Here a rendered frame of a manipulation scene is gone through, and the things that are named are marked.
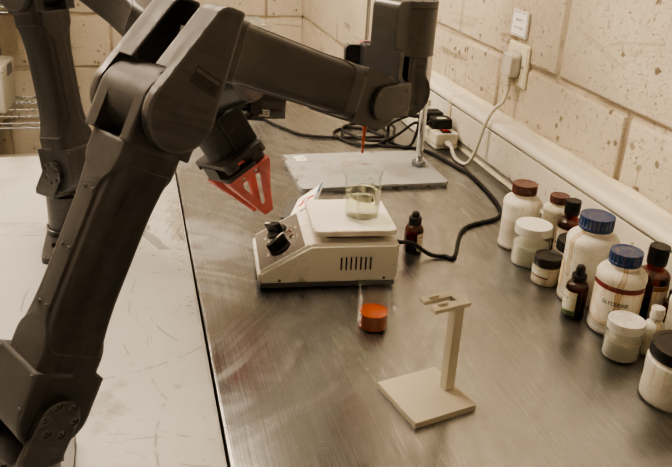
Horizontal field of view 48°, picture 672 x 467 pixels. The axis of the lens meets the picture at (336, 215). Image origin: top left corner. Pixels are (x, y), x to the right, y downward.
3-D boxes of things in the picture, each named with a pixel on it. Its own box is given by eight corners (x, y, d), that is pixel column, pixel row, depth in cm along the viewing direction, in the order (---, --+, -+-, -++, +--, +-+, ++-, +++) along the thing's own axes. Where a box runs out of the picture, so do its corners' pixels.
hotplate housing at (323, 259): (257, 291, 106) (258, 240, 102) (252, 250, 117) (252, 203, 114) (411, 286, 109) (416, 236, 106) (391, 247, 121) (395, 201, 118)
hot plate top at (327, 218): (313, 237, 104) (314, 231, 104) (303, 204, 115) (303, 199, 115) (398, 235, 106) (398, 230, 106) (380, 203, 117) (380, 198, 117)
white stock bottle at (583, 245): (618, 305, 107) (637, 221, 102) (578, 313, 105) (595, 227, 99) (584, 282, 113) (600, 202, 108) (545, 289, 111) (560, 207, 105)
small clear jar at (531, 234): (541, 254, 122) (547, 217, 119) (551, 271, 116) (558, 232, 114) (505, 253, 121) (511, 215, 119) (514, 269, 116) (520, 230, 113)
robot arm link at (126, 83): (40, 413, 68) (173, 73, 66) (76, 451, 63) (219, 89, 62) (-30, 412, 63) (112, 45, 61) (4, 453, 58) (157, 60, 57)
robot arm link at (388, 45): (397, -9, 86) (321, -6, 78) (458, 1, 80) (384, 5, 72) (387, 92, 90) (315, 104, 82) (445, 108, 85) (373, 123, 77)
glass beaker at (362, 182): (378, 212, 112) (383, 161, 109) (380, 227, 108) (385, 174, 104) (338, 210, 112) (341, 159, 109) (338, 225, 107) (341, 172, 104)
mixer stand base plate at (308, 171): (300, 193, 141) (300, 188, 140) (280, 158, 159) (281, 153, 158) (449, 186, 148) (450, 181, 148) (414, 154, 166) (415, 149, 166)
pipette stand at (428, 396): (414, 429, 80) (426, 325, 75) (376, 387, 86) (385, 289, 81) (475, 410, 83) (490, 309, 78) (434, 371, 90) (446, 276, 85)
